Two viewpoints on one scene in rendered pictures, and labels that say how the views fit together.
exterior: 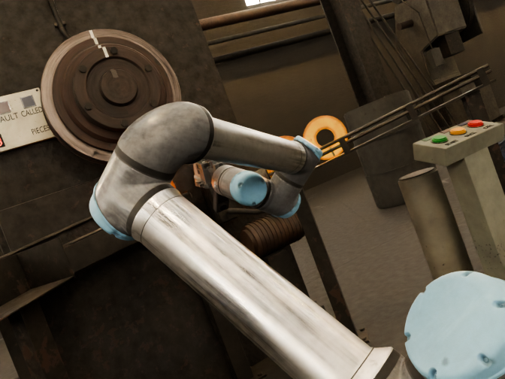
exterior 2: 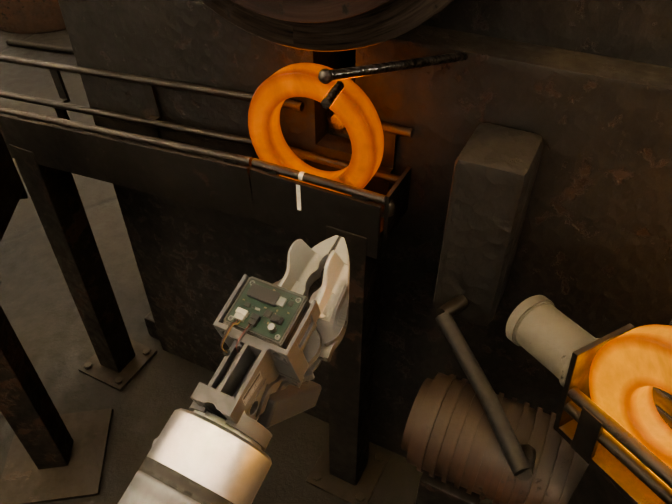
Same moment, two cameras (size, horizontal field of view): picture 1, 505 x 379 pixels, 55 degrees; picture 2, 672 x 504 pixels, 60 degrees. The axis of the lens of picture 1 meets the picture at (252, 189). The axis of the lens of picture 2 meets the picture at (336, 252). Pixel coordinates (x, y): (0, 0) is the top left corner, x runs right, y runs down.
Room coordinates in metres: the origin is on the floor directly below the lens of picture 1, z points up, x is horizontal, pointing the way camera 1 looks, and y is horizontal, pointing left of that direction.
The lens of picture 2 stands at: (1.32, -0.20, 1.13)
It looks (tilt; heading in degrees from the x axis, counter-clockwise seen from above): 41 degrees down; 52
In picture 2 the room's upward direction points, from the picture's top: straight up
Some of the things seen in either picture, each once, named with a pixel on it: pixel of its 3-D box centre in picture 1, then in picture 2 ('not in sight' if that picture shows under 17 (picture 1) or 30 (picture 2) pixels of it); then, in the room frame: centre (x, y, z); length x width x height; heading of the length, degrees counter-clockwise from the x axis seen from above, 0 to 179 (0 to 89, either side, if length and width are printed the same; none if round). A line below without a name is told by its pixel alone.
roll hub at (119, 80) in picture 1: (118, 89); not in sight; (1.62, 0.30, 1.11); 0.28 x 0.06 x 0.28; 115
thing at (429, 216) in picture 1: (445, 253); not in sight; (1.46, -0.48, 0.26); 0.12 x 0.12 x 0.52
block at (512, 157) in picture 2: (215, 191); (484, 227); (1.82, 0.13, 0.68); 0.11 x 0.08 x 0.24; 25
